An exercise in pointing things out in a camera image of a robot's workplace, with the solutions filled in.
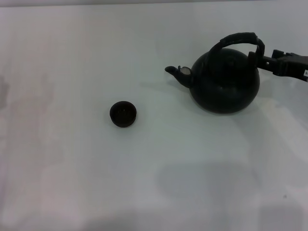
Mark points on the dark brown teacup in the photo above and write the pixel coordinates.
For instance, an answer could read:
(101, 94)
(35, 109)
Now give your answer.
(123, 115)

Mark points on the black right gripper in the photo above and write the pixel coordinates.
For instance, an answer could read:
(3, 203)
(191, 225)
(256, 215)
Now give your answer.
(293, 66)

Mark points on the black round teapot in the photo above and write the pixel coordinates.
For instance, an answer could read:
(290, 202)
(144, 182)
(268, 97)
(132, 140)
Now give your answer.
(223, 89)

